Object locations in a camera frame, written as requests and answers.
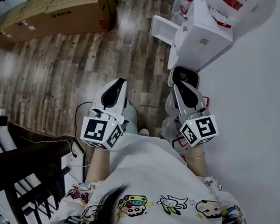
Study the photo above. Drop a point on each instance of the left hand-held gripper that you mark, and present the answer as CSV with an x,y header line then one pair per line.
x,y
93,130

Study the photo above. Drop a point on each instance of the white water dispenser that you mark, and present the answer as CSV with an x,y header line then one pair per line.
x,y
203,31

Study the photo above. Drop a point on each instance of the person's white cartoon-print shirt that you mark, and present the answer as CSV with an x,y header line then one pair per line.
x,y
150,171

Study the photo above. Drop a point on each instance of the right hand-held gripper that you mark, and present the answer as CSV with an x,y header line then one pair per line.
x,y
206,128

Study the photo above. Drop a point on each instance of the person's right beige shoe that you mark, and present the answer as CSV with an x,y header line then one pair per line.
x,y
144,132

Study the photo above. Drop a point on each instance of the person's left forearm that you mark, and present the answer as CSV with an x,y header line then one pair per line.
x,y
96,163

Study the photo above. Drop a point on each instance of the person's left leg blue jeans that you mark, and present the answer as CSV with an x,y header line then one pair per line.
x,y
130,120

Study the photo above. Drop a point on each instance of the person's right forearm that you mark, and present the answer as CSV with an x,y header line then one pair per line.
x,y
198,165

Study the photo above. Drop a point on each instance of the black trash bin white rim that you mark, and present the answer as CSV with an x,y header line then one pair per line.
x,y
185,76

